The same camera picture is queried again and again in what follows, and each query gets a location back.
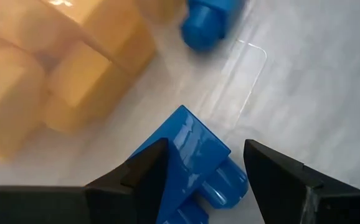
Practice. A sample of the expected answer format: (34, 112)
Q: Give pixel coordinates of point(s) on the clear plastic bin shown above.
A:
(245, 71)

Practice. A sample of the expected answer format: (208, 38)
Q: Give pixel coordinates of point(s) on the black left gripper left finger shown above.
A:
(74, 205)

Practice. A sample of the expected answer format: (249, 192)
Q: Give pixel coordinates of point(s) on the blue toy block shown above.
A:
(205, 28)
(195, 149)

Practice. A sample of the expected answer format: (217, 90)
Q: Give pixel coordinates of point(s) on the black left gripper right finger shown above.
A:
(292, 199)

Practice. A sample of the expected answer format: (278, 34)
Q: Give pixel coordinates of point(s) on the small yellow toy block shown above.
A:
(77, 87)

